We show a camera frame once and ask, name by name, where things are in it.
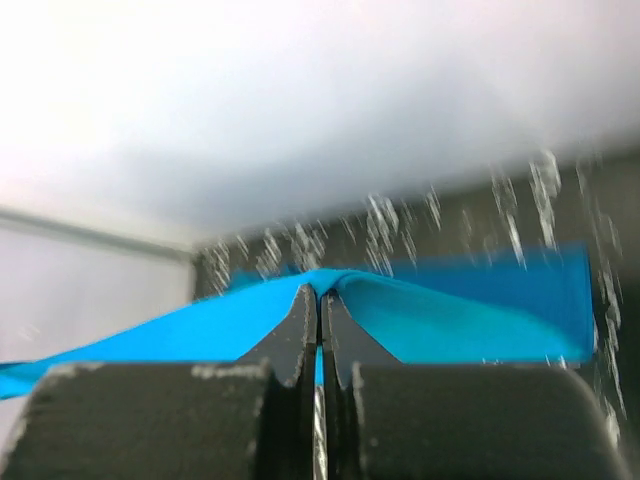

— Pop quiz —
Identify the blue t shirt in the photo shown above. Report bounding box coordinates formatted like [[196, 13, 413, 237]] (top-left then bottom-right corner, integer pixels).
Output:
[[1, 245, 596, 399]]

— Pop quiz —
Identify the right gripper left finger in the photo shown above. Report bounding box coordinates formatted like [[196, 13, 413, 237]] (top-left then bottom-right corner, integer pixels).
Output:
[[1, 285, 318, 479]]

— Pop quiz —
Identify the aluminium frame rail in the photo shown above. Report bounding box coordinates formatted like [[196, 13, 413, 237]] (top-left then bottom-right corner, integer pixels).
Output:
[[1, 206, 194, 261]]

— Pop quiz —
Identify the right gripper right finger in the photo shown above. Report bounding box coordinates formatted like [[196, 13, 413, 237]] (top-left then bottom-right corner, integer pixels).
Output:
[[320, 293, 633, 479]]

